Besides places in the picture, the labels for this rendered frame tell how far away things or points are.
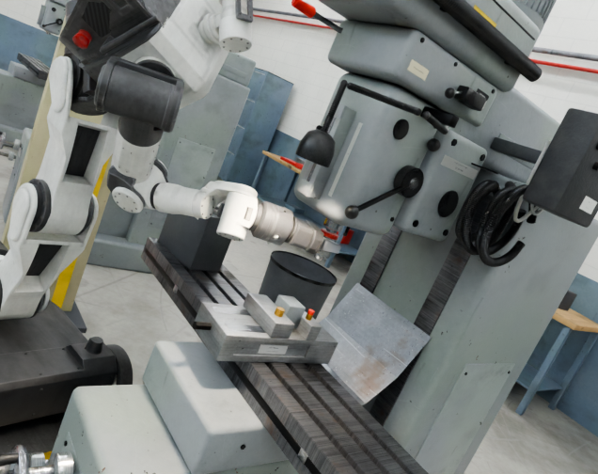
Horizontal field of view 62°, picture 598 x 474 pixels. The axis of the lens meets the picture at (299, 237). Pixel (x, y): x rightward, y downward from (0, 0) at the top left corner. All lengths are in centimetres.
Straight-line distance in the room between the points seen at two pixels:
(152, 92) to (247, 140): 746
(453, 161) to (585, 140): 27
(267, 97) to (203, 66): 734
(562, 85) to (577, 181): 479
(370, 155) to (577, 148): 41
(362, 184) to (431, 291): 48
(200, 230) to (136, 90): 68
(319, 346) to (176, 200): 51
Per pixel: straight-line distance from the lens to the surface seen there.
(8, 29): 991
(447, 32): 109
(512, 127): 140
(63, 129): 138
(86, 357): 164
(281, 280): 311
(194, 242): 160
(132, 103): 101
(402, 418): 151
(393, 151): 110
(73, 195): 145
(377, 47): 109
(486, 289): 138
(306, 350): 130
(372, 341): 150
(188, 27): 114
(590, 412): 533
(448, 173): 124
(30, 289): 164
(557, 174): 116
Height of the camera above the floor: 148
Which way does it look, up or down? 12 degrees down
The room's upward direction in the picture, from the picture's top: 23 degrees clockwise
